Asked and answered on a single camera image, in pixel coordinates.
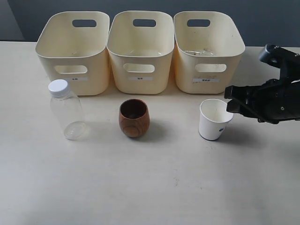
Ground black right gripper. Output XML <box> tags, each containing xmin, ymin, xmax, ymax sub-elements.
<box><xmin>224</xmin><ymin>79</ymin><xmax>300</xmax><ymax>124</ymax></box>

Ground white paper cup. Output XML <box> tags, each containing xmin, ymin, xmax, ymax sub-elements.
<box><xmin>199</xmin><ymin>99</ymin><xmax>233</xmax><ymax>141</ymax></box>

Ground brown wooden cup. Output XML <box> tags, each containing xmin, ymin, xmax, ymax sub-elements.
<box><xmin>119</xmin><ymin>98</ymin><xmax>150</xmax><ymax>138</ymax></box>

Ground clear bottle white cap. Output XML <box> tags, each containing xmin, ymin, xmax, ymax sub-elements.
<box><xmin>48</xmin><ymin>79</ymin><xmax>87</xmax><ymax>140</ymax></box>

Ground right cream plastic bin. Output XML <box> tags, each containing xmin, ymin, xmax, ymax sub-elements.
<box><xmin>173</xmin><ymin>11</ymin><xmax>246</xmax><ymax>94</ymax></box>

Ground cream plastic bin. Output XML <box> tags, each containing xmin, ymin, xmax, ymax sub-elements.
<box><xmin>173</xmin><ymin>11</ymin><xmax>246</xmax><ymax>94</ymax></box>
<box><xmin>36</xmin><ymin>11</ymin><xmax>110</xmax><ymax>96</ymax></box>
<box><xmin>106</xmin><ymin>11</ymin><xmax>174</xmax><ymax>94</ymax></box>

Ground middle cream plastic bin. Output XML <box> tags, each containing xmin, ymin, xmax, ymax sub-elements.
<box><xmin>106</xmin><ymin>11</ymin><xmax>174</xmax><ymax>94</ymax></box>

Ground left cream plastic bin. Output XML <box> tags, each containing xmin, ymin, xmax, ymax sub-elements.
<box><xmin>36</xmin><ymin>11</ymin><xmax>110</xmax><ymax>96</ymax></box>

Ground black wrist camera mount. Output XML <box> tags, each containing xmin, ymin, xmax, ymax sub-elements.
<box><xmin>259</xmin><ymin>44</ymin><xmax>300</xmax><ymax>83</ymax></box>

